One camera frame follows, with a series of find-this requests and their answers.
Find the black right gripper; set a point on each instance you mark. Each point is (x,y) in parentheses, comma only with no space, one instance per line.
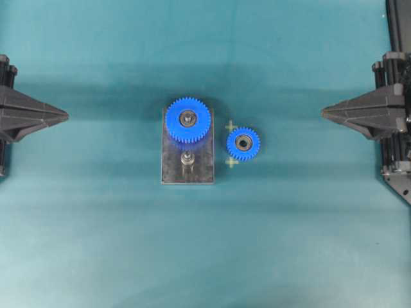
(393,71)

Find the steel shaft under large gear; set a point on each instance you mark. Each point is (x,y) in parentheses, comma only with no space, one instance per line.
(187,120)

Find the steel shaft on plate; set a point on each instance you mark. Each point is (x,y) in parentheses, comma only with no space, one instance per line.
(187,159)

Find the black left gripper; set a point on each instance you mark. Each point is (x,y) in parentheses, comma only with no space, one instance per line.
(14,129)

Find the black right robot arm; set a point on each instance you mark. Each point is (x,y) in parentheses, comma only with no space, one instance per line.
(398,16)

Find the grey metal base plate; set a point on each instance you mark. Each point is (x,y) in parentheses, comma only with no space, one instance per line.
(171,150)

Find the small blue gear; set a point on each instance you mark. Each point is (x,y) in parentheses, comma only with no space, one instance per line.
(243,144)

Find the large blue gear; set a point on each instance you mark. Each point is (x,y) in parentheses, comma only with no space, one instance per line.
(201,120)

